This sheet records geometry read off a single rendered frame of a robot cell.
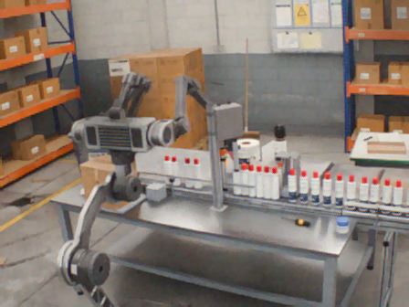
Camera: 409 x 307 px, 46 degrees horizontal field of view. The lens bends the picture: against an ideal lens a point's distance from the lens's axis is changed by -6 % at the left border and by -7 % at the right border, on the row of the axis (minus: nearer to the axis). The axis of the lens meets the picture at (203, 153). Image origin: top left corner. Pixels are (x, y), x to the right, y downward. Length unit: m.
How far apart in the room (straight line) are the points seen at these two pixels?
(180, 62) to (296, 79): 1.91
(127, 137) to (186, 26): 5.45
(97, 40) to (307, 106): 3.75
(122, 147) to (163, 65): 3.95
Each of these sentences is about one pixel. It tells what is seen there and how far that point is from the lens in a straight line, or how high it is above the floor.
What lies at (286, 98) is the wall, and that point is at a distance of 7.62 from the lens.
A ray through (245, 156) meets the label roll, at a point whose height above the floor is 0.95.
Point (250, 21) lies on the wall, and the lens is 7.60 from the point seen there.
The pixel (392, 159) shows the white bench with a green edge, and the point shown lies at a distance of 4.13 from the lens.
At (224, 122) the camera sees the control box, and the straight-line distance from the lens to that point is 3.00.
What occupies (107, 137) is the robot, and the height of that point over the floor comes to 1.45.
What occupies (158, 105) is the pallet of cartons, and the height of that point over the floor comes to 0.74.
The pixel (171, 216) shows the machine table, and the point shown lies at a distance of 3.17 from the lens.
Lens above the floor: 2.15
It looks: 18 degrees down
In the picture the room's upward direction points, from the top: 5 degrees counter-clockwise
